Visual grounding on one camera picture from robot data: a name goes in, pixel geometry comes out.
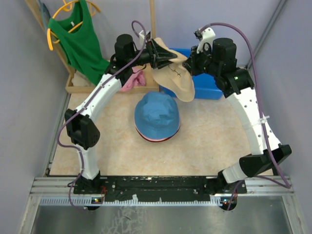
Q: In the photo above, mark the teal clothes hanger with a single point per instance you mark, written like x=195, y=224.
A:
x=45, y=15

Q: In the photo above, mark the green tank top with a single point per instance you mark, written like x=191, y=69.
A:
x=77, y=38

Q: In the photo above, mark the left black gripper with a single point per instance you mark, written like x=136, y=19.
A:
x=155, y=50

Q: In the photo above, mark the blue bucket hat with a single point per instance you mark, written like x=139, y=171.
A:
x=156, y=108

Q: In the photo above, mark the pink crumpled garment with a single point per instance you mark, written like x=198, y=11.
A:
x=137, y=78

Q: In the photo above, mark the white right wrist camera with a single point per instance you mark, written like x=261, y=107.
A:
x=204, y=35

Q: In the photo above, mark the blue plastic bin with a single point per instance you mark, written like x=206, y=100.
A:
x=205, y=87

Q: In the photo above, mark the beige bucket hat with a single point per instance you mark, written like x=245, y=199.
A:
x=174, y=76

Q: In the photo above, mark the pink bucket hat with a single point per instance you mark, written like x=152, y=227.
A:
x=156, y=132

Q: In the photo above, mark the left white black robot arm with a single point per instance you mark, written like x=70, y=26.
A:
x=80, y=122

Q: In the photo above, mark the dark red bucket hat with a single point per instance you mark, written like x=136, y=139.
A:
x=168, y=139

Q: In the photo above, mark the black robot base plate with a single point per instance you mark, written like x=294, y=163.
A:
x=165, y=189

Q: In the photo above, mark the yellow clothes hanger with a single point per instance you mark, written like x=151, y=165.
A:
x=58, y=14

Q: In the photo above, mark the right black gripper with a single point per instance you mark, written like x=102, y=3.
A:
x=190, y=63

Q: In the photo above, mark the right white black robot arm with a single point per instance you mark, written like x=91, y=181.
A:
x=217, y=59

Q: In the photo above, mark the wooden clothes rack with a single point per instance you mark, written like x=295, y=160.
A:
x=35, y=7

